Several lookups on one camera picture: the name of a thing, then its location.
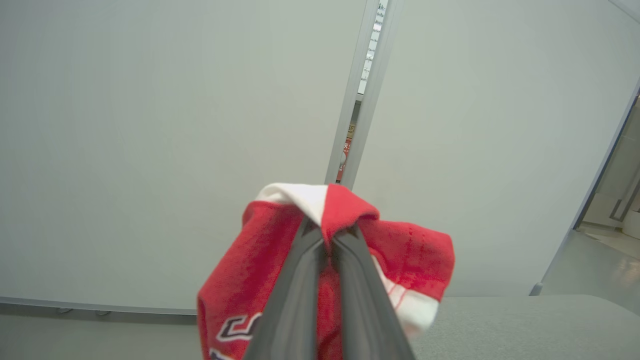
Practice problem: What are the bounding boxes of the grey sofa seat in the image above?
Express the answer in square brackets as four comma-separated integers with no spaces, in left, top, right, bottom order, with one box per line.
[407,294,640,360]

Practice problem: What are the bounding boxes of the red and white garment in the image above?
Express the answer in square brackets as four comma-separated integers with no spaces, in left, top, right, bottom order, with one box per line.
[196,183,456,360]

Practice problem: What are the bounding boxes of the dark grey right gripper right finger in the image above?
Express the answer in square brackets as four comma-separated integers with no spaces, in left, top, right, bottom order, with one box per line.
[332,223,417,360]

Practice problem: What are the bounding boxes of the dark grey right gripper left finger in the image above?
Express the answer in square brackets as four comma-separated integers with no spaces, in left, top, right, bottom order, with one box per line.
[243,216,327,360]

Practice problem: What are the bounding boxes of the red poster behind partitions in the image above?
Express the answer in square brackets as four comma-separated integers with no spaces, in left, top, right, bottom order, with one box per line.
[336,122,356,183]

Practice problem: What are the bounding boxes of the grey partition panel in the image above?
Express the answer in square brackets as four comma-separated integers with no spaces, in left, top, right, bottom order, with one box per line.
[340,0,640,298]
[0,0,381,316]

